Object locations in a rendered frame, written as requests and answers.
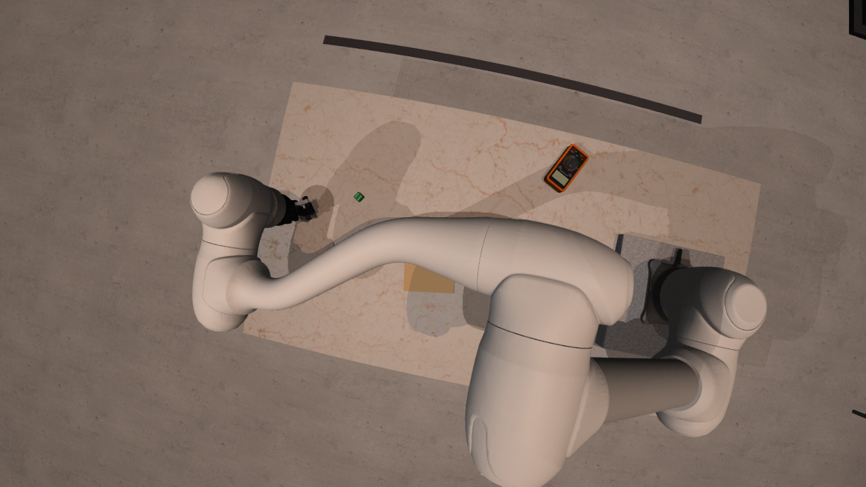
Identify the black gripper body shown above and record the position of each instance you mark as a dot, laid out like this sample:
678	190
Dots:
290	208

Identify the tan flat mat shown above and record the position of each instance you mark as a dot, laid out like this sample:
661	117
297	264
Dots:
418	279

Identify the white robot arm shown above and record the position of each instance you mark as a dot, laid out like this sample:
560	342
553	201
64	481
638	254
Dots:
534	396

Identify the orange digital multimeter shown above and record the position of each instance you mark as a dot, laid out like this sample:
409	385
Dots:
566	168

